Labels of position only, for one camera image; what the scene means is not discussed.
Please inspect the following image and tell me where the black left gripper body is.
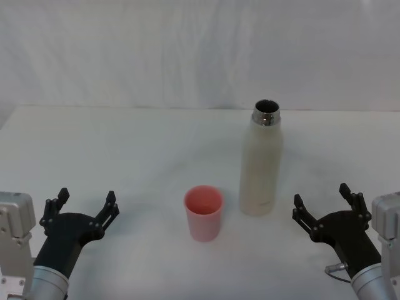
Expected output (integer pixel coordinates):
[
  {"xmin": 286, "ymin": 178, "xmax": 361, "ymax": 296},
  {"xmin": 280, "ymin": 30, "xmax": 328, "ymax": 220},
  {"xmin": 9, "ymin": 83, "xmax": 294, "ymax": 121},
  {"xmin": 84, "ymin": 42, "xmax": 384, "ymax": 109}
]
[{"xmin": 32, "ymin": 212, "xmax": 104, "ymax": 279}]

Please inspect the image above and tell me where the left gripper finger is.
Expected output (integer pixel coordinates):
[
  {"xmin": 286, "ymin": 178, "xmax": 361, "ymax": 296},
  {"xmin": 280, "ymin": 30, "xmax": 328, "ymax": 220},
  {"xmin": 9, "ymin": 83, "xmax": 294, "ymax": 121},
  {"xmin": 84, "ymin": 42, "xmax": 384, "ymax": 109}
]
[
  {"xmin": 89, "ymin": 190, "xmax": 121, "ymax": 241},
  {"xmin": 39, "ymin": 187, "xmax": 71, "ymax": 228}
]

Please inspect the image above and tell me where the white table cloth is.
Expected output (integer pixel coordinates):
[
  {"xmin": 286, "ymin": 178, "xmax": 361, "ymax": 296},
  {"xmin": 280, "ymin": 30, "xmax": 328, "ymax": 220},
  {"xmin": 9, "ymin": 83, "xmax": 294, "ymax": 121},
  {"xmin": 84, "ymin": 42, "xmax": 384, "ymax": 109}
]
[{"xmin": 0, "ymin": 104, "xmax": 400, "ymax": 300}]

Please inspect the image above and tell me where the cream vacuum bottle steel neck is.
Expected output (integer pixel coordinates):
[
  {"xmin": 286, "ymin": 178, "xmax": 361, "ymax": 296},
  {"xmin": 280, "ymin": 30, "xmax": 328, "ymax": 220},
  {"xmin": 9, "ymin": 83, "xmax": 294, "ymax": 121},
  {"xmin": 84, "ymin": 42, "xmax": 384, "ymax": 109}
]
[{"xmin": 239, "ymin": 99, "xmax": 284, "ymax": 217}]

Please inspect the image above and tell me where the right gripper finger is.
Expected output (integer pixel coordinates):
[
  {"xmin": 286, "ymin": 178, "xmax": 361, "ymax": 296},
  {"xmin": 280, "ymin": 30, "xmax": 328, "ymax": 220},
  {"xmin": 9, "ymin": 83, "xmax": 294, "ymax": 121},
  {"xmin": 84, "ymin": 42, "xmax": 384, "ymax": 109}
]
[
  {"xmin": 292, "ymin": 193, "xmax": 324, "ymax": 242},
  {"xmin": 338, "ymin": 183, "xmax": 373, "ymax": 223}
]

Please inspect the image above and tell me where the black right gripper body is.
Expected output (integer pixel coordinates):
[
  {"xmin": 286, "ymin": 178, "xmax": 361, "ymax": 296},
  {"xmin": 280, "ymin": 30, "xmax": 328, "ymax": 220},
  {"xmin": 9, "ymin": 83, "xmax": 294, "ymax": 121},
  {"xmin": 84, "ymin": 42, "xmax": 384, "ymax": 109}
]
[{"xmin": 311, "ymin": 209, "xmax": 383, "ymax": 279}]

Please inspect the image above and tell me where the white curtain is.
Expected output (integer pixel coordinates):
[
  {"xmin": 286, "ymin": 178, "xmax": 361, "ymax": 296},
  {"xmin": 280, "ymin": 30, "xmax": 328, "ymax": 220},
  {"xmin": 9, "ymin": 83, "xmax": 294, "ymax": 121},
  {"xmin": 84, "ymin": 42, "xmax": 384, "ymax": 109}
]
[{"xmin": 0, "ymin": 0, "xmax": 400, "ymax": 111}]

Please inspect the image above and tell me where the pink plastic cup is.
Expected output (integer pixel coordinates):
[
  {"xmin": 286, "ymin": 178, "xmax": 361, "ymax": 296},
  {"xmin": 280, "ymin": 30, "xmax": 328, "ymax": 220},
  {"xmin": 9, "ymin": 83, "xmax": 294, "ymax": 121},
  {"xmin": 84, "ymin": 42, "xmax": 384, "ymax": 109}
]
[{"xmin": 183, "ymin": 184, "xmax": 224, "ymax": 243}]

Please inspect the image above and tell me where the thin dark gripper cable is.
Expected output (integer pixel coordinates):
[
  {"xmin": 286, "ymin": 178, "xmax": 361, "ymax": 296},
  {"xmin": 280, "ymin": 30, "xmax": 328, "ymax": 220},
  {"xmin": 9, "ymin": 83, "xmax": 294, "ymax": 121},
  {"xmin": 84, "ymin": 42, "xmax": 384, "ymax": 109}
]
[{"xmin": 324, "ymin": 262, "xmax": 353, "ymax": 284}]

